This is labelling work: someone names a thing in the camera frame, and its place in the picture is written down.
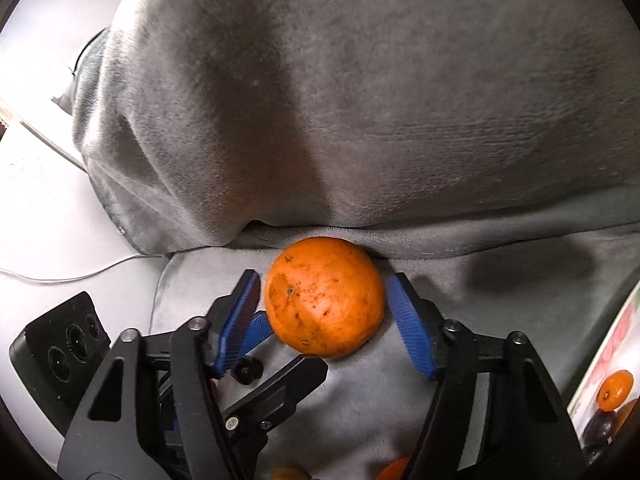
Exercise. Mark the large speckled orange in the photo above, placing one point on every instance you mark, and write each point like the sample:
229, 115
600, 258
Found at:
325, 300

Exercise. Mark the small tangerine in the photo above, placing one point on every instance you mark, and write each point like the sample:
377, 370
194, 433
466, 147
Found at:
395, 471

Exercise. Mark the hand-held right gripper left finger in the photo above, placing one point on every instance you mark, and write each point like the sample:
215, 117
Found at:
240, 320

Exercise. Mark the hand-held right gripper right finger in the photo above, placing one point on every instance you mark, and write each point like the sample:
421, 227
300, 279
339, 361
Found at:
412, 332

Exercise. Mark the grey fleece blanket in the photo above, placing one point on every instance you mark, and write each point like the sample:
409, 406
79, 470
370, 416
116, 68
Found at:
375, 110

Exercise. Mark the medium tangerine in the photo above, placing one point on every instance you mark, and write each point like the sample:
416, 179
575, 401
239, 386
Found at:
615, 389

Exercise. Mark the floral white plate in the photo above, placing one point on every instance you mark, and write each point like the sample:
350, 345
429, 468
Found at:
595, 375

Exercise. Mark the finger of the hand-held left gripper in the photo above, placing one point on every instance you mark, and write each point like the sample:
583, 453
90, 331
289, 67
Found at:
260, 330
285, 385

